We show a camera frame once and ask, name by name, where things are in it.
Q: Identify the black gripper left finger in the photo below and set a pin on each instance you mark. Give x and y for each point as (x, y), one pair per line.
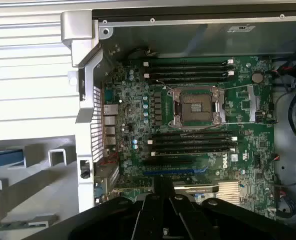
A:
(75, 225)

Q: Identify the silver finned chipset heatsink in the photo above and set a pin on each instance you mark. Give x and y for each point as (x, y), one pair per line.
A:
(229, 192)

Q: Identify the blue expansion slot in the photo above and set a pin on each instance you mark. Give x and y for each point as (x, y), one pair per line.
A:
(177, 172)

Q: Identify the round coin battery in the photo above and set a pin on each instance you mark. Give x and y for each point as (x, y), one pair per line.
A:
(258, 77)

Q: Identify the CPU socket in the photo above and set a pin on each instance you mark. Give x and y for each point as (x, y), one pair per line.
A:
(192, 107)

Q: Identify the white case sticker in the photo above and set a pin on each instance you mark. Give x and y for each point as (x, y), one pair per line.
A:
(238, 28)

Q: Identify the black graphics card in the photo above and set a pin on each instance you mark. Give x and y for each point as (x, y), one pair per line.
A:
(195, 189)

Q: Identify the black RAM slot white clips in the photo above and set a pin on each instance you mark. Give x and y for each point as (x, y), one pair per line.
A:
(190, 140)
(187, 62)
(187, 74)
(190, 151)

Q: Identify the grey parts rack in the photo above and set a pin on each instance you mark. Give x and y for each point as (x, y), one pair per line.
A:
(37, 185)

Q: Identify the thin metal locking lever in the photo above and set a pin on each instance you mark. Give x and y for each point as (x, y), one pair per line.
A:
(202, 129)
(167, 86)

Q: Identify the metal socket cover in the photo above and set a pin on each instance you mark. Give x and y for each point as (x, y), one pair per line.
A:
(218, 105)

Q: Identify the green motherboard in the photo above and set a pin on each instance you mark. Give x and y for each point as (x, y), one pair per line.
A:
(250, 155)

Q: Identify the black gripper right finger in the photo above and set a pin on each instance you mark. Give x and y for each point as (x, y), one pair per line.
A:
(238, 220)

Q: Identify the grey and black PC case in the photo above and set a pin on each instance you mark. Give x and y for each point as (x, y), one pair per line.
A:
(162, 37)

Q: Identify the black expansion slot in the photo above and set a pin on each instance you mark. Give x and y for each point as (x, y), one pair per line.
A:
(167, 163)

